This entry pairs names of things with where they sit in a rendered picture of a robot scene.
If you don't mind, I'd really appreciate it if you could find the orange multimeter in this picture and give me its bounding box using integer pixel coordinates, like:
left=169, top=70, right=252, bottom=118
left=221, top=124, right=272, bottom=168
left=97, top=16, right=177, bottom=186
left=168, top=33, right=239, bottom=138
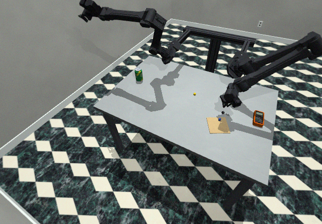
left=253, top=110, right=264, bottom=127

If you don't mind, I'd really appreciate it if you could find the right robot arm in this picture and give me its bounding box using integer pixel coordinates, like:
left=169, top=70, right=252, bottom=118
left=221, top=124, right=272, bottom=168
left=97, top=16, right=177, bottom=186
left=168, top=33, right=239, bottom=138
left=79, top=0, right=173, bottom=61

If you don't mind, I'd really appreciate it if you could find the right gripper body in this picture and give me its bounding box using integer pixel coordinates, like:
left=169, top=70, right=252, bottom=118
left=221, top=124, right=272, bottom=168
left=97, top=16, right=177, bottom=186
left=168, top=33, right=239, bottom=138
left=81, top=9, right=92, bottom=21

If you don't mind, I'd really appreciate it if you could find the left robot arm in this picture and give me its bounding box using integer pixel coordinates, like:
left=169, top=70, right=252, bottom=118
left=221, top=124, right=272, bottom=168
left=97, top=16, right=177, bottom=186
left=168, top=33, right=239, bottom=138
left=224, top=31, right=322, bottom=108

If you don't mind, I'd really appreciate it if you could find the tan mat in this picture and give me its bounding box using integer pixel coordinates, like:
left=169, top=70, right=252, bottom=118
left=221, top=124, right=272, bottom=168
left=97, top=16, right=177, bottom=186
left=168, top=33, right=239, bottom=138
left=206, top=117, right=230, bottom=133

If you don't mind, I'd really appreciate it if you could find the green and yellow drink can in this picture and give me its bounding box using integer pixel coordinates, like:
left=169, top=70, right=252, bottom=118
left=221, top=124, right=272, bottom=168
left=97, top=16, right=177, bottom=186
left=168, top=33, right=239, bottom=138
left=135, top=67, right=143, bottom=82

